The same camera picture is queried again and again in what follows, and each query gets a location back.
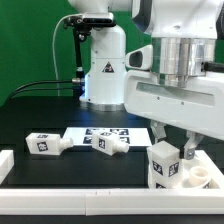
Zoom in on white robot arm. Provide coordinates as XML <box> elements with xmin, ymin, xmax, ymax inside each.
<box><xmin>68</xmin><ymin>0</ymin><xmax>224</xmax><ymax>159</ymax></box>

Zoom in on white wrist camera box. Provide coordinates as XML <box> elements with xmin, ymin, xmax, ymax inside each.
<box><xmin>125</xmin><ymin>45</ymin><xmax>153</xmax><ymax>71</ymax></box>

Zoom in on white marker board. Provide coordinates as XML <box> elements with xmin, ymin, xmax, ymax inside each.
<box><xmin>63</xmin><ymin>127</ymin><xmax>151</xmax><ymax>146</ymax></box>

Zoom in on white left fence rail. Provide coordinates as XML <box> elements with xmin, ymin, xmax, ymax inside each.
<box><xmin>0</xmin><ymin>150</ymin><xmax>14</xmax><ymax>185</ymax></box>

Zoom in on white front fence rail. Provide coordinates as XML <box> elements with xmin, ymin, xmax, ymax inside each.
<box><xmin>0</xmin><ymin>189</ymin><xmax>224</xmax><ymax>216</ymax></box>

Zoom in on grey camera cable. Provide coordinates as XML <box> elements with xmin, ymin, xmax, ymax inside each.
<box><xmin>52</xmin><ymin>13</ymin><xmax>81</xmax><ymax>98</ymax></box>

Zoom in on black cables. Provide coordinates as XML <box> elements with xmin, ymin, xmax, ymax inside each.
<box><xmin>8</xmin><ymin>79</ymin><xmax>84</xmax><ymax>100</ymax></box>

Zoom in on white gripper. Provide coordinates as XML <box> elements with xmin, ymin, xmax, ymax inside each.
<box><xmin>124</xmin><ymin>70</ymin><xmax>224</xmax><ymax>160</ymax></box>

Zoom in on black camera stand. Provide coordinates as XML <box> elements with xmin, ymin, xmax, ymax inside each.
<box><xmin>64</xmin><ymin>12</ymin><xmax>116</xmax><ymax>94</ymax></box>

